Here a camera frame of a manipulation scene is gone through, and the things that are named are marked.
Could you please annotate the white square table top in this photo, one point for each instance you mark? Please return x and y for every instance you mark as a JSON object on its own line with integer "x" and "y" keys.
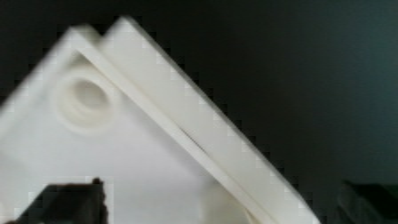
{"x": 79, "y": 135}

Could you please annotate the white fence obstacle frame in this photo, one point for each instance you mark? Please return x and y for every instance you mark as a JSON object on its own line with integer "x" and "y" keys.
{"x": 189, "y": 117}

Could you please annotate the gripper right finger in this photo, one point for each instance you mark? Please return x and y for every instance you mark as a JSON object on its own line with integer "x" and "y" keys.
{"x": 367, "y": 204}

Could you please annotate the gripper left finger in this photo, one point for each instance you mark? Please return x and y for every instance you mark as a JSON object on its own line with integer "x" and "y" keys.
{"x": 68, "y": 204}

